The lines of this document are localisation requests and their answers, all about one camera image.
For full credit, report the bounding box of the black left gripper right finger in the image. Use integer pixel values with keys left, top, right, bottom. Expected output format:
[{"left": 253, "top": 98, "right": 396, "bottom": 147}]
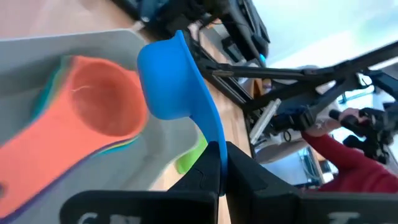
[{"left": 224, "top": 141, "right": 398, "bottom": 224}]

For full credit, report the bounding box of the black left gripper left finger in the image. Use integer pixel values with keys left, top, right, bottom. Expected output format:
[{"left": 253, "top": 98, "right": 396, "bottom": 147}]
[{"left": 58, "top": 141, "right": 222, "bottom": 224}]

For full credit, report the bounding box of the yellow measuring cup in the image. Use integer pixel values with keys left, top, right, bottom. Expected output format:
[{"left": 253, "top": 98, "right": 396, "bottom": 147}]
[{"left": 102, "top": 136, "right": 141, "bottom": 152}]

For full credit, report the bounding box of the green measuring cup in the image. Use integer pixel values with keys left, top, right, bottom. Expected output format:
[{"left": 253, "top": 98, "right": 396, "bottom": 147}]
[{"left": 175, "top": 132, "right": 208, "bottom": 175}]

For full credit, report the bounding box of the purple measuring cup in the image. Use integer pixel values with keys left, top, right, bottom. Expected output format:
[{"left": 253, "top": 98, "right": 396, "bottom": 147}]
[{"left": 0, "top": 136, "right": 141, "bottom": 224}]

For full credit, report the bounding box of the orange measuring cup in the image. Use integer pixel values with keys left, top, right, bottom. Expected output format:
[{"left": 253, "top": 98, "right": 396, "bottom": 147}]
[{"left": 0, "top": 55, "right": 150, "bottom": 220}]

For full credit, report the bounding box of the blue measuring cup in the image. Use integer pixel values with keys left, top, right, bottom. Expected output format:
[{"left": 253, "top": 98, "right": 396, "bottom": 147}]
[{"left": 136, "top": 29, "right": 229, "bottom": 197}]

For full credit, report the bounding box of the teal measuring cup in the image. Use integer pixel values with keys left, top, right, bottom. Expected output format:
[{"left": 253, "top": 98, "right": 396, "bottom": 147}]
[{"left": 29, "top": 55, "right": 75, "bottom": 125}]

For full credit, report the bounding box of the grey plastic basket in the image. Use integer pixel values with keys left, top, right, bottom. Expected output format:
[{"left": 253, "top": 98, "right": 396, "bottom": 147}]
[{"left": 0, "top": 28, "right": 208, "bottom": 224}]

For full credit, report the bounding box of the black blue leader gripper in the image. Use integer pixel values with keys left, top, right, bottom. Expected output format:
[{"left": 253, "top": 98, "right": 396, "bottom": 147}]
[{"left": 272, "top": 105, "right": 317, "bottom": 134}]

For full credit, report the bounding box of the person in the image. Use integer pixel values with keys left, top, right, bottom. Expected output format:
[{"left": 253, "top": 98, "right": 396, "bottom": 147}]
[{"left": 300, "top": 107, "right": 398, "bottom": 194}]

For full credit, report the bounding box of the person's hand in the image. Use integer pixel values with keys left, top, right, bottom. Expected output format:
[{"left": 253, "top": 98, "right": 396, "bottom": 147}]
[{"left": 337, "top": 107, "right": 363, "bottom": 125}]

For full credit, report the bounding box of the silver metal bracket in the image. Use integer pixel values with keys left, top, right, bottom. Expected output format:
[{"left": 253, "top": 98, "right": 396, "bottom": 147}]
[{"left": 249, "top": 98, "right": 282, "bottom": 146}]

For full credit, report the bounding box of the black aluminium table frame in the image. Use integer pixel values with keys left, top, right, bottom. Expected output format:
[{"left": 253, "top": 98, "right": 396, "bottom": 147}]
[{"left": 186, "top": 29, "right": 398, "bottom": 147}]

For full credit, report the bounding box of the black leader arm handle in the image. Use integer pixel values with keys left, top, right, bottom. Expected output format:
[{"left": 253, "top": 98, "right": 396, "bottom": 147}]
[{"left": 328, "top": 104, "right": 398, "bottom": 166}]

